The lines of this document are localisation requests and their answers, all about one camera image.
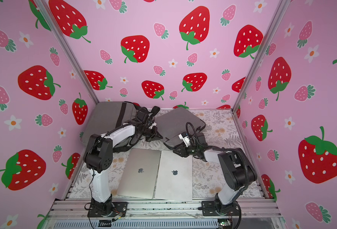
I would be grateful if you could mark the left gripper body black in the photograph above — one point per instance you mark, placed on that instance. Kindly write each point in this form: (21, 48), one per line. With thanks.
(151, 134)

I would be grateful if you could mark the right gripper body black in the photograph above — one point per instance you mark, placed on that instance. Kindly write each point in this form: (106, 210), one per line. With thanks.
(178, 149)

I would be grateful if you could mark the silver laptop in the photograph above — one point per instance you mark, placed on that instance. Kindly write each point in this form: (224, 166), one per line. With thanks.
(140, 174)
(174, 181)

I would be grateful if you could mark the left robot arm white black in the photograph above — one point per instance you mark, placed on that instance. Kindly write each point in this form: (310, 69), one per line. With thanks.
(113, 129)

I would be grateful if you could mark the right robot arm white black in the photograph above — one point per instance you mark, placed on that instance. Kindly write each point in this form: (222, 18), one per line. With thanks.
(237, 170)

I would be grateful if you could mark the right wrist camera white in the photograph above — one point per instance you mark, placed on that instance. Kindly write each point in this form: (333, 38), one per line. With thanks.
(186, 138)

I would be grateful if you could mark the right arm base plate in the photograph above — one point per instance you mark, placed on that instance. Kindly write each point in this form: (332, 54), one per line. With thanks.
(216, 208)

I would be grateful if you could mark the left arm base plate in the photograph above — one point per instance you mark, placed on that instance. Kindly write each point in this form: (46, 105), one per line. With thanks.
(110, 209)

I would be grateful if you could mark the aluminium frame rail front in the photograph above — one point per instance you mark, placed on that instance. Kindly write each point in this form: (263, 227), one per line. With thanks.
(132, 213)

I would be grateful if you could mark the right rear aluminium post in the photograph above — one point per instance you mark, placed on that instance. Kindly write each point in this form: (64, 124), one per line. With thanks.
(272, 28)

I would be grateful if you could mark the aluminium post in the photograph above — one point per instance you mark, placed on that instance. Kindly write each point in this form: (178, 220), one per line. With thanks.
(71, 28)
(272, 28)

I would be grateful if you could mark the left rear aluminium post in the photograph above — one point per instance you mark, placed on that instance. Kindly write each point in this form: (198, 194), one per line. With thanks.
(71, 28)

